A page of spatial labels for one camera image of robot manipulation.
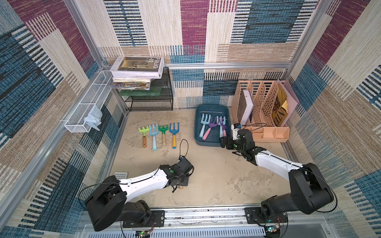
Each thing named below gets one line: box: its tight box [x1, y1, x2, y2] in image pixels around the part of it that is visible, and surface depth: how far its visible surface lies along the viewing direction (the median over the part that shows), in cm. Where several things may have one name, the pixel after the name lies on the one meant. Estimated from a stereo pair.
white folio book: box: [110, 55, 165, 79], surface depth 85 cm
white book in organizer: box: [240, 89, 254, 126], surface depth 101 cm
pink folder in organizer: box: [276, 77, 300, 127], surface depth 89 cm
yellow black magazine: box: [271, 82, 288, 127], surface depth 98 cm
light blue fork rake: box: [148, 123, 159, 151], surface depth 108 cm
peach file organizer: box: [231, 80, 290, 143], surface depth 104 cm
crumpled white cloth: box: [83, 104, 103, 132], surface depth 69 cm
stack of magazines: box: [108, 77, 152, 91], surface depth 83 cm
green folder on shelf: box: [119, 85, 163, 97], surface depth 96 cm
